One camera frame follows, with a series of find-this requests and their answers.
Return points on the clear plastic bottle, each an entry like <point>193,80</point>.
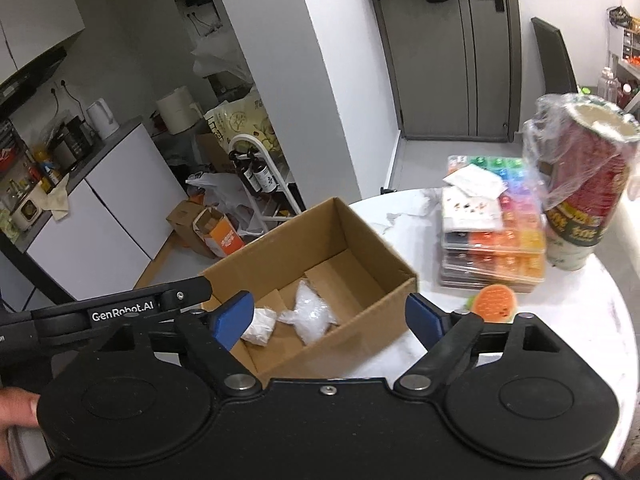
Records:
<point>607,82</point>

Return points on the black chair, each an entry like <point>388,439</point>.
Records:
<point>552,55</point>

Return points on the black range hood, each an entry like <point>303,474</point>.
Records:
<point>30,72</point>

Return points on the white green-printed paper cup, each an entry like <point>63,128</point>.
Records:
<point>565,255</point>

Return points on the crumpled clear plastic sheet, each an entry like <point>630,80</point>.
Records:
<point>220,60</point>

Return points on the clear plastic bag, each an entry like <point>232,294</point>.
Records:
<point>310,315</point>

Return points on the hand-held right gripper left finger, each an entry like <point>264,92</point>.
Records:
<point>232,317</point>

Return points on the white card packet on cases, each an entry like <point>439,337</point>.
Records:
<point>470,207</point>

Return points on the orange carton box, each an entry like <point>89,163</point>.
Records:
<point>222,237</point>

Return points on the silver kitchen appliance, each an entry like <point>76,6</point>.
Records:
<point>65,152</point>

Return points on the white trolley rack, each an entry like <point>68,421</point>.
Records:
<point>270,145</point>

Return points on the grey door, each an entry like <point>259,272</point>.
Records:
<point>440,60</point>

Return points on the white plastic bags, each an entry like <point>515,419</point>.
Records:
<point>215,185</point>

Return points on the yellow printed bag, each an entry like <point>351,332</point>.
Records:
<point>245,120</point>

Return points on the white wall cabinet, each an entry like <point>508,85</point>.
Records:
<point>35,5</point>

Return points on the dark glass bottle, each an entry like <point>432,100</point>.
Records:
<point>251,177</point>
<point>265,175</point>

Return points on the small brown cardboard box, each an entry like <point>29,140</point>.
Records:
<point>182,220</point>

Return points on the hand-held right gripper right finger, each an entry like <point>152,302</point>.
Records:
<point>425,317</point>

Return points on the white paper sachet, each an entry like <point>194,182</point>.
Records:
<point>472,180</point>

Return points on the person's left hand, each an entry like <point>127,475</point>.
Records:
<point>17,407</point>

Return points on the beige cloth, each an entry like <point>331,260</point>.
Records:
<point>57,200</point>

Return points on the burger plush toy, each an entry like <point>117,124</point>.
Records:
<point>495,302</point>

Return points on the white kitchen counter cabinet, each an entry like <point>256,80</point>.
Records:
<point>100,220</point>

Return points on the white electric kettle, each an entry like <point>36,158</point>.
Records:
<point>102,117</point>

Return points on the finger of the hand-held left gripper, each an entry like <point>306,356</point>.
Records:
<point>192,292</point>

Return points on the red paper cups in plastic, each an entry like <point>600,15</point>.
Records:
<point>585,170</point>

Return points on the small white cooker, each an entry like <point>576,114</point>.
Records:
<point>20,210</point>

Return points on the cream round appliance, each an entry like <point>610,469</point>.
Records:
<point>175,107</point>

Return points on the white desk organizer shelf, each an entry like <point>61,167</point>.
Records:
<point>627,45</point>

